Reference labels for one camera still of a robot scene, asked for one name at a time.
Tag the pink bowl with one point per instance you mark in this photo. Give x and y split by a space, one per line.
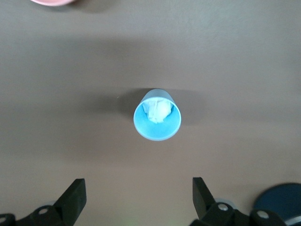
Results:
53 2

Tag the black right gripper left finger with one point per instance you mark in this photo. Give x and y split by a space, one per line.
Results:
70 202

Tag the crumpled white tissue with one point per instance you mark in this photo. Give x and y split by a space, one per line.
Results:
157 111

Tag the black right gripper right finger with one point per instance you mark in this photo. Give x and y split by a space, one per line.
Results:
204 200

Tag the blue cup holding tissue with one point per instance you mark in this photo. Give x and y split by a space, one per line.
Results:
156 131

